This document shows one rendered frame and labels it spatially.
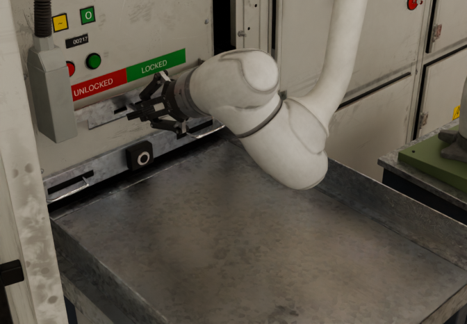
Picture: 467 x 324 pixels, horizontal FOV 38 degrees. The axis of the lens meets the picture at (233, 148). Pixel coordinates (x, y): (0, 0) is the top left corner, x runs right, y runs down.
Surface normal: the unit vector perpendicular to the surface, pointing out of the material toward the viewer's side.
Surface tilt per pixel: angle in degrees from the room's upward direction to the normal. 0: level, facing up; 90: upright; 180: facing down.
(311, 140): 67
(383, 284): 0
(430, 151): 5
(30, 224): 90
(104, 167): 90
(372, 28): 90
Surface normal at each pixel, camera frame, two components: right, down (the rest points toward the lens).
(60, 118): 0.67, 0.37
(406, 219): -0.74, 0.35
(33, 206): 0.44, 0.45
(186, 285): -0.01, -0.86
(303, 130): 0.44, -0.05
